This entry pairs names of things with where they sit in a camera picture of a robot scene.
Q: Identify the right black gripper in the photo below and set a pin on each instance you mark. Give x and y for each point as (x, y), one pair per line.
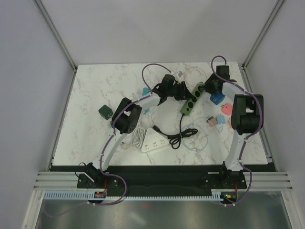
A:
(207, 85)

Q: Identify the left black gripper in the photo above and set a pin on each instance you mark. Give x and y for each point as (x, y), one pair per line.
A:
(184, 94)

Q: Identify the blue cube adapter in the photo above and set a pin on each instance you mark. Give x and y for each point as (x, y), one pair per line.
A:
(217, 98)

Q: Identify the green power strip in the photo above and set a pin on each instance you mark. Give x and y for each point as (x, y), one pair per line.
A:
(190, 103)

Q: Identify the pink plug adapter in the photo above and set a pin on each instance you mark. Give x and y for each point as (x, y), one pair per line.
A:
(227, 109)

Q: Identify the teal power strip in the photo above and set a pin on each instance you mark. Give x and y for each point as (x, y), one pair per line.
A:
(145, 91)

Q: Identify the light blue charger plug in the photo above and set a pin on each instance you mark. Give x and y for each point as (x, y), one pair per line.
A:
(220, 119)

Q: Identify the white triangular power strip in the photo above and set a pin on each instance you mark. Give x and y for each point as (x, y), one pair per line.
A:
(153, 140)

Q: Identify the dark green cube adapter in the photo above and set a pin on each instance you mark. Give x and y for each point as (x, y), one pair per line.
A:
(105, 112)

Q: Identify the beige dual usb adapter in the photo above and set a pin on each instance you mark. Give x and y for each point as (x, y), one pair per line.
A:
(211, 121)

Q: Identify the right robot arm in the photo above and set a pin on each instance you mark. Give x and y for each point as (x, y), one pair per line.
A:
(247, 118)

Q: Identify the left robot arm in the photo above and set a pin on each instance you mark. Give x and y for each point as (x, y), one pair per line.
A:
(124, 122)

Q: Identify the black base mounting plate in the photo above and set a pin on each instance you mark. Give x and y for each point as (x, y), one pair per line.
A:
(158, 181)

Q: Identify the slotted cable duct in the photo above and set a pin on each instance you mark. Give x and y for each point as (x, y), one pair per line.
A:
(95, 195)

